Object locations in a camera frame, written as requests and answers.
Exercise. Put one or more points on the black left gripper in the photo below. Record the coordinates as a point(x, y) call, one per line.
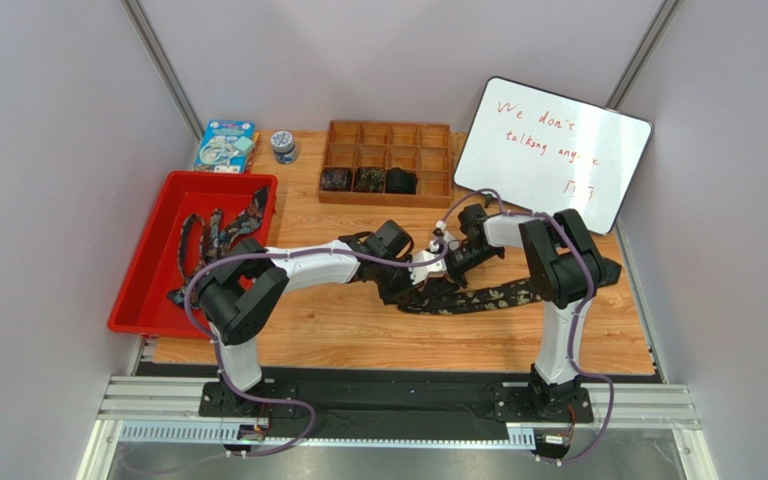
point(398, 287)

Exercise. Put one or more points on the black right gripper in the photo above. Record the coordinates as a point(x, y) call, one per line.
point(459, 264)

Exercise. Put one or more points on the black floral necktie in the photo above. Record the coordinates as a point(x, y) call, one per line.
point(507, 295)

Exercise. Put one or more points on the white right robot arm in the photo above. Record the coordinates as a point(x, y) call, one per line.
point(566, 269)

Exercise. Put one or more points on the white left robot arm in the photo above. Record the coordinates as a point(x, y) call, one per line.
point(238, 293)

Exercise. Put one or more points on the plain black rolled tie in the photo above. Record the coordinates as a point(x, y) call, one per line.
point(400, 181)

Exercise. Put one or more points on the dark patterned rolled tie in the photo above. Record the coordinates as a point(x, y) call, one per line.
point(369, 180)

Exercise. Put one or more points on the wooden compartment organizer box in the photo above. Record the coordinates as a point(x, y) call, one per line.
point(425, 148)

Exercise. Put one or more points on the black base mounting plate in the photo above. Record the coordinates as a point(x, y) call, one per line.
point(385, 404)

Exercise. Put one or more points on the dark blue rolled tie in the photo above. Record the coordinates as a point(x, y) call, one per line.
point(336, 179)

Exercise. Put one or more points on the whiteboard with red writing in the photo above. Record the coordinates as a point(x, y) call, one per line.
point(547, 152)

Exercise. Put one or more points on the small blue white jar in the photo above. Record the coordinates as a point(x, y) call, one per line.
point(284, 147)

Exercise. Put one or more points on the blue floral necktie in tray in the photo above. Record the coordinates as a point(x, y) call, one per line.
point(216, 240)

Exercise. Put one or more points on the blue picture box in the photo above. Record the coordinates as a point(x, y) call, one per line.
point(226, 147)

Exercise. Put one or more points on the red plastic tray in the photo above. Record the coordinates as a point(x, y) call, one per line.
point(141, 306)

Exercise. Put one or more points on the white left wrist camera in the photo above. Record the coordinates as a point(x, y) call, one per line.
point(426, 265)

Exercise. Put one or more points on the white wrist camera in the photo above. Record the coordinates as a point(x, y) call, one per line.
point(426, 265)
point(441, 237)

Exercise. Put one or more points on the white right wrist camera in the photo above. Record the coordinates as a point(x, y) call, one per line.
point(441, 237)

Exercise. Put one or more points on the aluminium frame rail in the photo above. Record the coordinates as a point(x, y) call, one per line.
point(149, 426)

